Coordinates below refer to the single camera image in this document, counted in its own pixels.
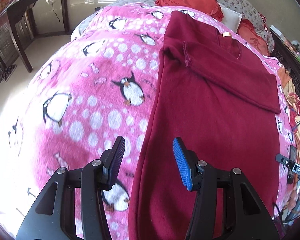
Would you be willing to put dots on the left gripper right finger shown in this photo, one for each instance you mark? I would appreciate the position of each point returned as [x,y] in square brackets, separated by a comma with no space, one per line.
[244,215]

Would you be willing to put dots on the person's right hand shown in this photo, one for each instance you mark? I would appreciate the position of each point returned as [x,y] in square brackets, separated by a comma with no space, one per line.
[294,197]

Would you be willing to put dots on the white pillow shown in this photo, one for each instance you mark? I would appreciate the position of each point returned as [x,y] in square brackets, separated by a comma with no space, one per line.
[231,19]

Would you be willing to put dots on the pink penguin blanket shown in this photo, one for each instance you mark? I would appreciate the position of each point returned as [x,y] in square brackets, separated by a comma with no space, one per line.
[94,89]

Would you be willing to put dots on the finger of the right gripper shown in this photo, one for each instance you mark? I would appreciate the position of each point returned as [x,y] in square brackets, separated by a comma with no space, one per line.
[292,160]

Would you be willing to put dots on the dark red fleece sweater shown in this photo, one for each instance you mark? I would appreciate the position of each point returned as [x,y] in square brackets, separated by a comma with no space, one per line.
[216,95]

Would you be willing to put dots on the dark wooden side table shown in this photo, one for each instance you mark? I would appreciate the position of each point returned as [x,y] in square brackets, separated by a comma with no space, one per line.
[15,12]

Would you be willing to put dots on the small red heart cushion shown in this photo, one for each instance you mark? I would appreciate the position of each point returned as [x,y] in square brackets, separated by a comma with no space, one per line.
[246,31]

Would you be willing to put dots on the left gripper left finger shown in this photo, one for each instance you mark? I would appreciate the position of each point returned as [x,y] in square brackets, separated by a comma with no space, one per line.
[52,214]

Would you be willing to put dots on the dark carved wooden headboard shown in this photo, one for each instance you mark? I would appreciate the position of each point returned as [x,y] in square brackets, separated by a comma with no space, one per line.
[288,59]

